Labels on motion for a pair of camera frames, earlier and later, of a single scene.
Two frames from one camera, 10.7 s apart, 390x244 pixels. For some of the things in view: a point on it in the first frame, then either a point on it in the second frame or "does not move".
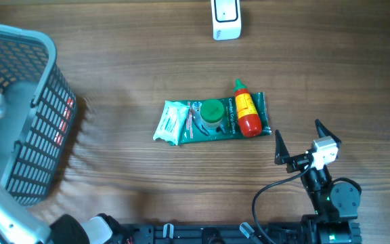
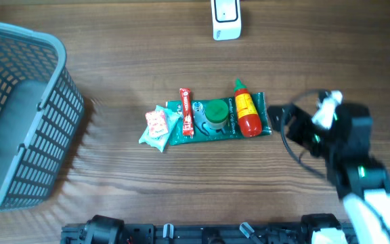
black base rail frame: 302,232 does not move
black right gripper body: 296,163 → 313,137
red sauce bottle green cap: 249,121 does not move
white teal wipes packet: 172,122 → 160,141
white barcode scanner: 226,19 does not move
